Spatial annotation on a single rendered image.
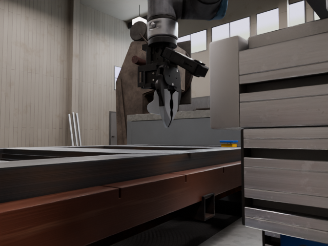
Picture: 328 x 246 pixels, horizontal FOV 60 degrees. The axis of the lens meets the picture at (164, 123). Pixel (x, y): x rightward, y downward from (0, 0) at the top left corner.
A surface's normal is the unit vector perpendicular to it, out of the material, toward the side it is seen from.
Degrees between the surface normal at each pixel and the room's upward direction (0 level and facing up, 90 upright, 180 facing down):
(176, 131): 90
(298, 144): 90
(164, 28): 90
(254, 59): 90
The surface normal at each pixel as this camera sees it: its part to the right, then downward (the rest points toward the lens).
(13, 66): 0.75, -0.04
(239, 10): -0.66, -0.04
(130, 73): -0.47, -0.05
